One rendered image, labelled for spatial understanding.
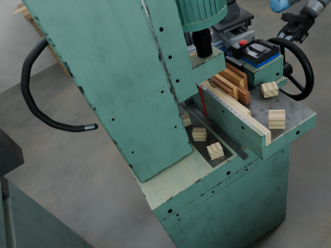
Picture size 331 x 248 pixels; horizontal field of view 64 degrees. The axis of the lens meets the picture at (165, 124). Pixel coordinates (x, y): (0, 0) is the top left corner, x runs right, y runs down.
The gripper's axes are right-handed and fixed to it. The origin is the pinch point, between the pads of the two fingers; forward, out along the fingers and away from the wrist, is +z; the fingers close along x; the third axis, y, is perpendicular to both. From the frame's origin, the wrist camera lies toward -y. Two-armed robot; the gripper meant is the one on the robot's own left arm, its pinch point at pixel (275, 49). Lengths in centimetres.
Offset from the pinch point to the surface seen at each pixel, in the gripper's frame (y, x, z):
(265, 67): -21.4, -18.9, 13.5
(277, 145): -23, -42, 32
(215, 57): -38.9, -14.4, 21.9
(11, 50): -36, 308, 149
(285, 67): -3.3, -12.6, 5.7
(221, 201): -8, -33, 62
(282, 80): -11.2, -20.8, 12.6
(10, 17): -54, 310, 112
